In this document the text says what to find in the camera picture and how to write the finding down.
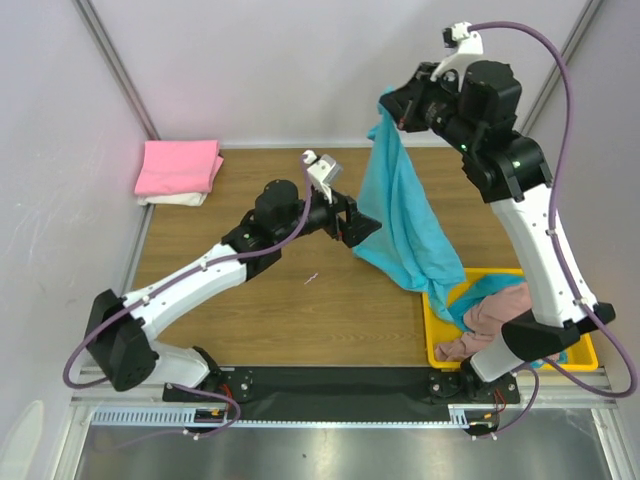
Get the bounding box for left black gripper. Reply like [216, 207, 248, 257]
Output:
[275, 182, 380, 248]

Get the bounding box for turquoise t shirt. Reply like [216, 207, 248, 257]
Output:
[351, 85, 466, 331]
[447, 279, 571, 370]

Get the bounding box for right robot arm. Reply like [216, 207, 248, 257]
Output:
[380, 60, 615, 402]

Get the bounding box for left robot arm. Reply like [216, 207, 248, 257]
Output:
[85, 180, 382, 400]

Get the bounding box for small pink thread scrap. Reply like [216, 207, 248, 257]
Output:
[304, 272, 319, 285]

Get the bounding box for yellow plastic bin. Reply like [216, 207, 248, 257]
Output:
[421, 267, 599, 372]

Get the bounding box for folded white t shirt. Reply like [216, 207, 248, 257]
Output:
[137, 192, 208, 207]

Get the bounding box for dusty pink t shirt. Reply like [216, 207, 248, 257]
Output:
[434, 284, 534, 362]

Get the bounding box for folded pink t shirt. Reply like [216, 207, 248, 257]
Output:
[134, 140, 223, 197]

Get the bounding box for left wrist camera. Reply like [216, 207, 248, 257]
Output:
[301, 150, 343, 204]

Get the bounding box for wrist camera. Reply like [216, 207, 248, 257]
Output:
[301, 150, 343, 204]
[430, 22, 484, 82]

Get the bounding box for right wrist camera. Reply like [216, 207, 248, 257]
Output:
[430, 22, 484, 82]

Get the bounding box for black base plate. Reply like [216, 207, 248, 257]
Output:
[162, 366, 521, 421]

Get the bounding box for right aluminium frame post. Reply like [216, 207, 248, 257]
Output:
[515, 1, 605, 159]

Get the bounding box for aluminium frame post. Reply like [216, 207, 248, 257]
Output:
[71, 0, 160, 140]
[515, 1, 605, 159]

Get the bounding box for white cable duct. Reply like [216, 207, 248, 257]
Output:
[91, 405, 497, 429]

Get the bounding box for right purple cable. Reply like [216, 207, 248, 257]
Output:
[469, 20, 640, 441]

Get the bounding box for left aluminium frame post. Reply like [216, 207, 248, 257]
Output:
[71, 0, 160, 140]

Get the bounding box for aluminium front rail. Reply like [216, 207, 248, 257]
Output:
[71, 366, 613, 405]

